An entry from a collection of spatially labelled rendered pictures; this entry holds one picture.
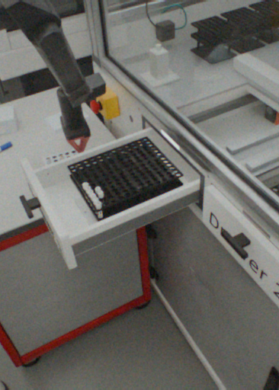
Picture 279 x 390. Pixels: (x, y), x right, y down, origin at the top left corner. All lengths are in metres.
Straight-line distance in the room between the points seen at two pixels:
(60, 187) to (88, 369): 0.85
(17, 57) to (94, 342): 1.13
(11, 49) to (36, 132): 0.37
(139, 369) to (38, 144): 0.91
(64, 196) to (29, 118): 0.52
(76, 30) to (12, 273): 0.93
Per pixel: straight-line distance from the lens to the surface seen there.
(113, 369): 1.68
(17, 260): 1.22
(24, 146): 1.36
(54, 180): 1.06
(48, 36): 0.65
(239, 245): 0.81
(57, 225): 0.84
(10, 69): 1.65
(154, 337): 1.71
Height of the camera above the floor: 1.54
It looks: 44 degrees down
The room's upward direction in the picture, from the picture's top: 5 degrees counter-clockwise
